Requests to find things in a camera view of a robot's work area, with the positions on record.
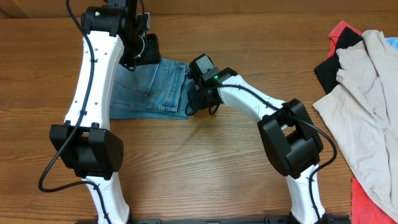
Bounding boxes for blue denim jeans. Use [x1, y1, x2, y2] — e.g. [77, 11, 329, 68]
[109, 58, 195, 120]

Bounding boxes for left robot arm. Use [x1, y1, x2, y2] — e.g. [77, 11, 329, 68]
[49, 0, 161, 224]

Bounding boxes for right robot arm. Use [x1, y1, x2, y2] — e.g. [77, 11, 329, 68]
[185, 54, 326, 223]

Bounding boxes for black cloth garment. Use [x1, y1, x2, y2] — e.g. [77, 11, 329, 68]
[314, 27, 363, 94]

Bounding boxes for white cloth garment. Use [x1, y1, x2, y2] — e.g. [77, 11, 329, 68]
[313, 30, 397, 220]

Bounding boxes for red cloth garment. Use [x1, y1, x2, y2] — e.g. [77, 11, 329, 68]
[324, 21, 394, 223]

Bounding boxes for light blue cloth garment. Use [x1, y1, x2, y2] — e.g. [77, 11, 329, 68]
[386, 37, 398, 50]

